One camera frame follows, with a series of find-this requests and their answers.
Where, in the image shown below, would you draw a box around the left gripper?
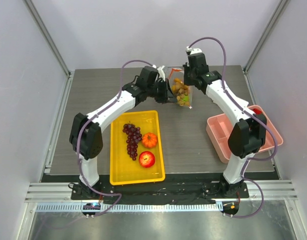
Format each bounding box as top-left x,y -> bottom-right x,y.
146,78 -> 177,103

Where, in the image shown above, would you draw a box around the yellow plastic tray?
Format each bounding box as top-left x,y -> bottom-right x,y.
109,110 -> 166,186

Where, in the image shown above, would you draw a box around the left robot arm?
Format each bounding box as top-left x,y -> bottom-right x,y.
69,65 -> 176,200

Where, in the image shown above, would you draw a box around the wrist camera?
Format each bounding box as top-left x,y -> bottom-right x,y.
185,46 -> 202,56
152,64 -> 166,82

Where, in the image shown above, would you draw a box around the red object in organizer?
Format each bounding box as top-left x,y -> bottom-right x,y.
252,108 -> 263,115

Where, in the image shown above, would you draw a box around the green fake apple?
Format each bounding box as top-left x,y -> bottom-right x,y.
181,95 -> 190,103

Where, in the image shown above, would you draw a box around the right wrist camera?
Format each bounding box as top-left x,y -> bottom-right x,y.
185,46 -> 202,56

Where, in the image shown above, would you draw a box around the white slotted cable duct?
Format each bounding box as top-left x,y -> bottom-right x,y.
35,201 -> 223,213

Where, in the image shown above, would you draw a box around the pink divided organizer box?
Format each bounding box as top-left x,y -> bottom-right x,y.
205,104 -> 284,164

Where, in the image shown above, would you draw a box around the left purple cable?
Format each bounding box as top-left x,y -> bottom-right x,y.
76,59 -> 123,231

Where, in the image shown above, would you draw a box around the purple fake grapes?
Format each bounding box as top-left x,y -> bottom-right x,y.
122,121 -> 143,161

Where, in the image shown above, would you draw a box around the orange fake pumpkin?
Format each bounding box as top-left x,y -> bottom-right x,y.
141,132 -> 158,149

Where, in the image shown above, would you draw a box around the purple cable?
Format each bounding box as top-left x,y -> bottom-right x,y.
188,36 -> 279,220
76,59 -> 123,231

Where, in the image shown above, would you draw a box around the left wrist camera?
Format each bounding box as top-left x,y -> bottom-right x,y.
152,64 -> 166,82

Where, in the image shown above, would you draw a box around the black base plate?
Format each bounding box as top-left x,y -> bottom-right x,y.
68,173 -> 250,205

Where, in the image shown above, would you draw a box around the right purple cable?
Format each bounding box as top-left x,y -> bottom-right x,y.
188,36 -> 279,220

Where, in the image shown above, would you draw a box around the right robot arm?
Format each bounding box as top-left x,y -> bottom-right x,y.
183,48 -> 267,198

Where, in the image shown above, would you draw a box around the tan fake longan bunch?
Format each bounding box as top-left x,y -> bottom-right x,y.
171,78 -> 191,108

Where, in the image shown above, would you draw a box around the clear zip top bag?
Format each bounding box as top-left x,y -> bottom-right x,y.
166,67 -> 193,109

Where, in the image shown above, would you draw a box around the red fake fruit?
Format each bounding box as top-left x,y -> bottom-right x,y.
138,151 -> 156,168

